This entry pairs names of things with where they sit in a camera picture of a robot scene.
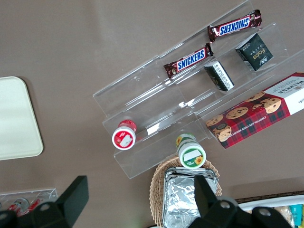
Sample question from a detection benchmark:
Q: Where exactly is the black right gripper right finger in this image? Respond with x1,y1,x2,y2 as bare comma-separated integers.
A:
190,175,294,228

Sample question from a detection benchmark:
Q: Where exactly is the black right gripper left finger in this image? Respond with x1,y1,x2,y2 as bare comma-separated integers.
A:
0,175,90,228

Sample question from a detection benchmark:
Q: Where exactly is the dark brown woven tray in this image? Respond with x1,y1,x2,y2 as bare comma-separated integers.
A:
235,191,304,206

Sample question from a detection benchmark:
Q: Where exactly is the oval tan wicker basket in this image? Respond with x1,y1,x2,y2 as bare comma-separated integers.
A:
149,158,223,228

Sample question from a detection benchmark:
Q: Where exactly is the beige plastic tray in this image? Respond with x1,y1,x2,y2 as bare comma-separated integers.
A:
0,76,44,161

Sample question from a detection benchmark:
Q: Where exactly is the clear acrylic bottle rack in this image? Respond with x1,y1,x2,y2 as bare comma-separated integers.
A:
0,188,58,216

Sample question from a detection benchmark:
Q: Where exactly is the aluminium foil container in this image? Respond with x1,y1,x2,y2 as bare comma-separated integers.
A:
162,167,220,228
162,166,220,228

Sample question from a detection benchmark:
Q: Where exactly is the clear rice cracker bag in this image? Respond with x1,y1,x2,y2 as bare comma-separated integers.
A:
273,206,292,223

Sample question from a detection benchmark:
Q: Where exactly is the white rectangular snack bin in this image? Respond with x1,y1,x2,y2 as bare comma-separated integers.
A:
237,196,304,228

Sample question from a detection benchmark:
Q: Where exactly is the green lid yogurt cup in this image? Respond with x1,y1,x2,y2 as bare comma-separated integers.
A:
175,133,207,170

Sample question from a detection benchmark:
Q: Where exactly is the teal snack packet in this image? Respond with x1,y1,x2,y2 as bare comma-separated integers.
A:
288,204,300,226

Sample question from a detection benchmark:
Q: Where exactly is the red lid yogurt cup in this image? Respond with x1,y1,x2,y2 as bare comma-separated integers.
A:
111,119,138,151

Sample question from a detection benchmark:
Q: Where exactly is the red tartan cookie box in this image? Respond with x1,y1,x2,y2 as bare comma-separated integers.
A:
205,72,304,150

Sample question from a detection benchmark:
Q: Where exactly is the clear acrylic step riser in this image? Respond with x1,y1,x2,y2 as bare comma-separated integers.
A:
92,56,211,180
158,0,304,143

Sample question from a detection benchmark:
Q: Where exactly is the dark green small box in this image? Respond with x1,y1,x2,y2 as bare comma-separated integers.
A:
203,60,235,92

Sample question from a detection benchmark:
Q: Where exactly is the brown Snickers bar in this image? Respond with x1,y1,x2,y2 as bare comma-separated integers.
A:
163,42,214,80
207,9,263,44

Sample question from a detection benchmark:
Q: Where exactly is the small black carton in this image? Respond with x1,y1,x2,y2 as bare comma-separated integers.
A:
235,32,275,72

